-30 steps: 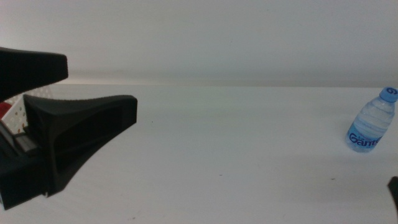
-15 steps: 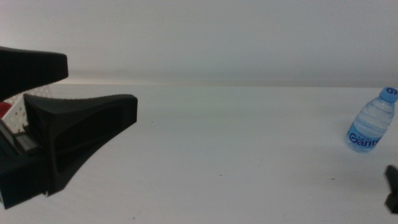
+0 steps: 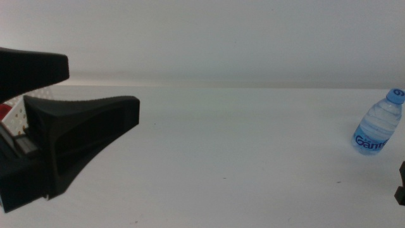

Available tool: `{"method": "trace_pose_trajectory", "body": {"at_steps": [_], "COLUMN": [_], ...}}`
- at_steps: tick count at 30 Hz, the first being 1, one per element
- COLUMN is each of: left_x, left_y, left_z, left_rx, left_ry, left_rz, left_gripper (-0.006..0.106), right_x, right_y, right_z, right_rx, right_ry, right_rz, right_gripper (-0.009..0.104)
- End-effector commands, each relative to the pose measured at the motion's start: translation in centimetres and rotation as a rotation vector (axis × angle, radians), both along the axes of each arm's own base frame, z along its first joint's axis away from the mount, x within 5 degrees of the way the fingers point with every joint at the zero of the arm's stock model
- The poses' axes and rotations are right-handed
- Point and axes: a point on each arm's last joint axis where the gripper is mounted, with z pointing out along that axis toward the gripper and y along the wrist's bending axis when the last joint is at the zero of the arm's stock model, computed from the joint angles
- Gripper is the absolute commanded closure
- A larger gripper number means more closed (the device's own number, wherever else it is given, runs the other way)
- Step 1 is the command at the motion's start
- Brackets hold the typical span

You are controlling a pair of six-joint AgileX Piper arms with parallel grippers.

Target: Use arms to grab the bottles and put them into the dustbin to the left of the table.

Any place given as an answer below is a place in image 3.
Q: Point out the red cola can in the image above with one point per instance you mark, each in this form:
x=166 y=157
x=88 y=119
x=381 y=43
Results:
x=3 y=111

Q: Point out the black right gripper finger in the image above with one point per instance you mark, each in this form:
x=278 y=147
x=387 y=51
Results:
x=401 y=190

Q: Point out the white perforated plastic basket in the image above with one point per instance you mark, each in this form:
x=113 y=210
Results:
x=17 y=117

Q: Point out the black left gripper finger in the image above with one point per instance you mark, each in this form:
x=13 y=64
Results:
x=28 y=71
x=79 y=133

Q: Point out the clear water bottle blue cap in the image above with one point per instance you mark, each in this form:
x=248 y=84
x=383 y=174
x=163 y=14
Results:
x=378 y=126

